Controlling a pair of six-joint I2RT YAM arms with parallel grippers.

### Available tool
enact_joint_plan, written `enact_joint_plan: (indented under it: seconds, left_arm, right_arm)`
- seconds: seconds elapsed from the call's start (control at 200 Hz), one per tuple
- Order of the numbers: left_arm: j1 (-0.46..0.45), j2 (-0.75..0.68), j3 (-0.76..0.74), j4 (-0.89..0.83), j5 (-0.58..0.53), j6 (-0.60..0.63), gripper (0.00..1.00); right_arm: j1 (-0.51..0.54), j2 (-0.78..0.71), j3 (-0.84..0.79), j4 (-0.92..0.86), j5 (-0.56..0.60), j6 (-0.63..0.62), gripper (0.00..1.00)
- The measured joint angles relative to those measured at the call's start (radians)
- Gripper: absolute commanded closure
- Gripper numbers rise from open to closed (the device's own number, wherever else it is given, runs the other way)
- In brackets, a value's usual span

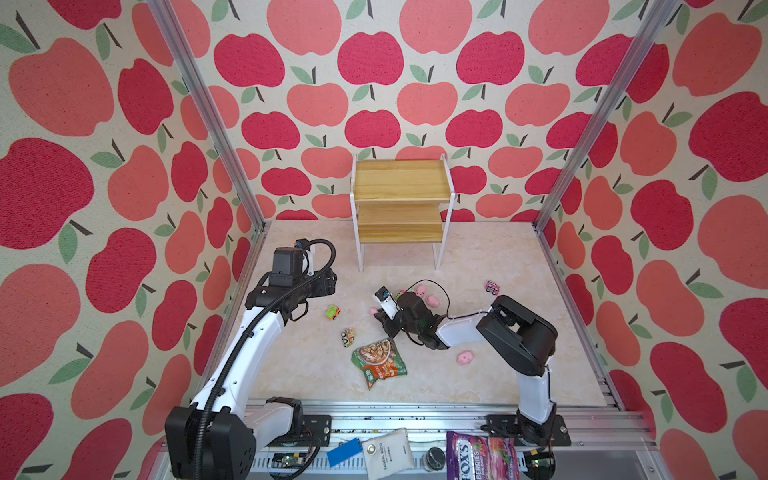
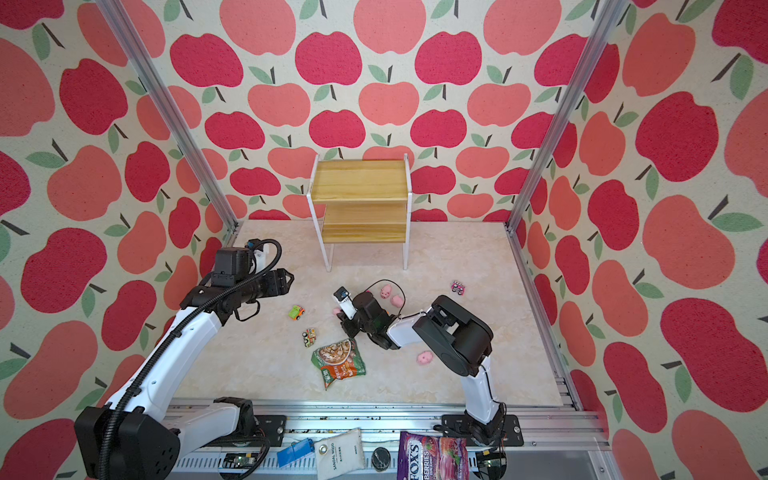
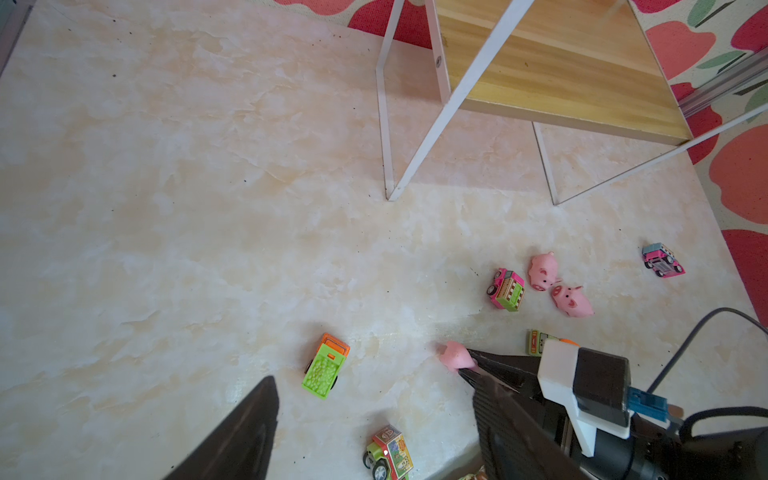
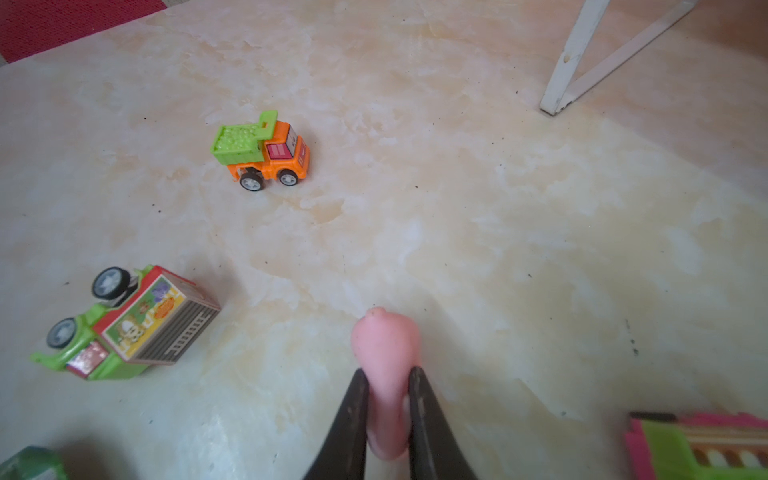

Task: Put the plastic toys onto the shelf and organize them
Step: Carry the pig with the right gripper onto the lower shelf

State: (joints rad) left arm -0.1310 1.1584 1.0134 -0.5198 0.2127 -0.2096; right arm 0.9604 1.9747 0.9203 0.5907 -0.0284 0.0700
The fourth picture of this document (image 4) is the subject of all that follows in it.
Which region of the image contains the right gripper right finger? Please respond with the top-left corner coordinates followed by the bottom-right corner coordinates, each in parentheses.
top-left (408, 367), bottom-right (478, 480)

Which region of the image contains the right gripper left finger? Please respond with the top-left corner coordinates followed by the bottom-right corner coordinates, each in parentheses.
top-left (303, 368), bottom-right (370, 480)

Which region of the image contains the wooden two-tier shelf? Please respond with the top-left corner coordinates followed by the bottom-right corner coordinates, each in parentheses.
top-left (539, 0), bottom-right (701, 117)

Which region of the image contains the pink green truck toy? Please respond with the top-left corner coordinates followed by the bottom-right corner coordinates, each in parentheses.
top-left (625, 412), bottom-right (767, 480)

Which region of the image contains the green snack bag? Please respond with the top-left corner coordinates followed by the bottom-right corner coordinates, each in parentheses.
top-left (0, 446), bottom-right (69, 480)

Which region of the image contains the green orange dump truck toy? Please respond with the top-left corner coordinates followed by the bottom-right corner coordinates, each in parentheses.
top-left (210, 110), bottom-right (311, 192)

